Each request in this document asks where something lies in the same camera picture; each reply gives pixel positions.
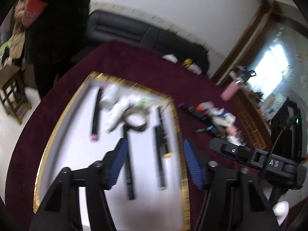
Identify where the large white bottle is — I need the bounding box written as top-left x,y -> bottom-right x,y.
106,97 -> 136,133

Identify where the grey-capped black marker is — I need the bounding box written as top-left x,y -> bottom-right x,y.
121,125 -> 135,201

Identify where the wooden cabinet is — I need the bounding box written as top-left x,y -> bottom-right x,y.
231,87 -> 272,150

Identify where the purple-capped black marker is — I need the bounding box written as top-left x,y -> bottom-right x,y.
177,103 -> 193,112

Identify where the white tray gold rim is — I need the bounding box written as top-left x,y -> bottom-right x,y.
33,71 -> 191,231

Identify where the pink-capped black marker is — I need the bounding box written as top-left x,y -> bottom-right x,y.
90,87 -> 103,142

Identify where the pink cup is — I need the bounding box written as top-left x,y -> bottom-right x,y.
221,80 -> 240,101

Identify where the black leather sofa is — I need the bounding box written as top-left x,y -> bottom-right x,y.
86,10 -> 209,75

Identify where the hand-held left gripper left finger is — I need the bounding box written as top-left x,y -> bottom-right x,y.
29,138 -> 129,231

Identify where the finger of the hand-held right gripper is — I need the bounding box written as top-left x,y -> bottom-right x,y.
209,138 -> 265,167

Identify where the yellow-capped black marker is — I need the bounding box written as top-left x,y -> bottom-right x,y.
156,106 -> 173,159

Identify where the white blue box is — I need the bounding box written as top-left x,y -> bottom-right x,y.
211,108 -> 237,127

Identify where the wooden stool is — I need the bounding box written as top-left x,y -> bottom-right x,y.
0,65 -> 33,125

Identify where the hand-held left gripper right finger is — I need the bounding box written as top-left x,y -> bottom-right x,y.
183,138 -> 280,231

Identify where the black tape roll orange core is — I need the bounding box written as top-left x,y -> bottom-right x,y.
194,103 -> 209,120

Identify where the black tape roll brown core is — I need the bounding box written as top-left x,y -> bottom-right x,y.
123,106 -> 149,133

